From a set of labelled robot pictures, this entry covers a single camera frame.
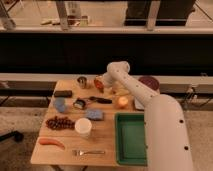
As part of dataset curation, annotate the small black tin can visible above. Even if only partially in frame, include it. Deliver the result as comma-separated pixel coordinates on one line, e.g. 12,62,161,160
73,98,86,110

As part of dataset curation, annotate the black rectangular block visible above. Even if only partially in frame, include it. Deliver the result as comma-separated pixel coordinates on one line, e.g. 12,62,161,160
53,90,72,98

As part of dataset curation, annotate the orange carrot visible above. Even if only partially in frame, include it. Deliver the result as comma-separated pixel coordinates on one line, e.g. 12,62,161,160
38,138,65,150

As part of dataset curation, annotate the blue cloth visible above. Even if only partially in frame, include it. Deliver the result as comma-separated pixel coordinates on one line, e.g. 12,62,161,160
85,109,104,121

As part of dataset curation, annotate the orange apple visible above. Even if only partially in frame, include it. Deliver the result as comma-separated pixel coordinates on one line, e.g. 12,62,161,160
117,96,129,108

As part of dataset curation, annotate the green plastic tray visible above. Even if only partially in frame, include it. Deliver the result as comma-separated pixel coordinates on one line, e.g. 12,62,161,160
115,113,147,166

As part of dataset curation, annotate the light blue cup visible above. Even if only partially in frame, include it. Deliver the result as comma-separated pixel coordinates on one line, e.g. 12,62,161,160
53,98,67,113

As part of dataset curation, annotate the grey blue sponge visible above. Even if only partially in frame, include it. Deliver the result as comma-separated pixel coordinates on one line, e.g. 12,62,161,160
134,98,144,111

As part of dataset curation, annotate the red bowl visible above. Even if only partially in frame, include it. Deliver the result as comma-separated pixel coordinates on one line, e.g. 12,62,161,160
94,77,104,93

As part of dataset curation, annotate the white paper cup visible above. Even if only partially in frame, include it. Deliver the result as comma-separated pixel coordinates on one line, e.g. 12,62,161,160
75,118,92,138

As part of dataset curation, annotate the purple bowl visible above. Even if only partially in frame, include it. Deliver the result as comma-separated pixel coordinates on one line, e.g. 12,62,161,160
139,76,160,91

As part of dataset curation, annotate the bunch of red grapes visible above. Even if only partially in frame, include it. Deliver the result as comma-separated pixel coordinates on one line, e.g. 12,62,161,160
46,116,75,130

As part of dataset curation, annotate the black handled tool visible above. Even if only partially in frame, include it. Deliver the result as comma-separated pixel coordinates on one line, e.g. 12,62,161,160
89,96,112,104

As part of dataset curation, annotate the wooden table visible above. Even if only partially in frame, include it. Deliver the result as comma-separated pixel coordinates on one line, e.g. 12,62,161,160
31,80,140,166

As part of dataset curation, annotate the yellow banana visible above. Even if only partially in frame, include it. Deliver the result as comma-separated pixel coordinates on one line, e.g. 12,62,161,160
112,87,130,96

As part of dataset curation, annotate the small metal cup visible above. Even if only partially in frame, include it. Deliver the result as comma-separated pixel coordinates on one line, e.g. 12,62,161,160
77,76,87,89

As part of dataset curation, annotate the metal fork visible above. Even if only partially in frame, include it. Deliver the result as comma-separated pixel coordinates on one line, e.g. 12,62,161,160
72,150,105,156

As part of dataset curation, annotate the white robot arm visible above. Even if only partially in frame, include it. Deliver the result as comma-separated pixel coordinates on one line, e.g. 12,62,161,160
102,61,194,171

